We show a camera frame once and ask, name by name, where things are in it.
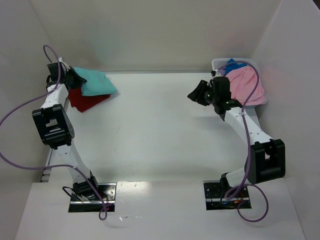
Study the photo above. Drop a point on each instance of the white plastic laundry basket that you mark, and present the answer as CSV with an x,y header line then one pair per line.
x,y
219,63

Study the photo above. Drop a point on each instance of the red folded t shirt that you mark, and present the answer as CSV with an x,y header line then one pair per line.
x,y
83,103

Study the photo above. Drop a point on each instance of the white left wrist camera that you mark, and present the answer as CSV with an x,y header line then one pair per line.
x,y
62,61

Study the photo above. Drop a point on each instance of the purple t shirt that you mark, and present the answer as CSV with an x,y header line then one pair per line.
x,y
221,72

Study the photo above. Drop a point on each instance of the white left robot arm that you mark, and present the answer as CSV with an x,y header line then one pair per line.
x,y
56,130

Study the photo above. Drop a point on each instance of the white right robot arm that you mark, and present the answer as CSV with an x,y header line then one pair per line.
x,y
266,157

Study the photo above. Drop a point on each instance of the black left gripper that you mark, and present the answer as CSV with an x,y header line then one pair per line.
x,y
74,79

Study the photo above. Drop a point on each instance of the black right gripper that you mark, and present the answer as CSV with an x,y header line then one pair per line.
x,y
203,92

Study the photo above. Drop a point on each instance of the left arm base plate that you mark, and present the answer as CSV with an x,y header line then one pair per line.
x,y
82,204

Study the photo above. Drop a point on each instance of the teal t shirt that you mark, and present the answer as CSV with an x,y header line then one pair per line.
x,y
97,83

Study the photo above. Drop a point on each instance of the blue t shirt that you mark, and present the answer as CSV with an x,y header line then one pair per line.
x,y
233,65

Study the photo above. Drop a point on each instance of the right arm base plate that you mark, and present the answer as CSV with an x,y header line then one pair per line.
x,y
214,197

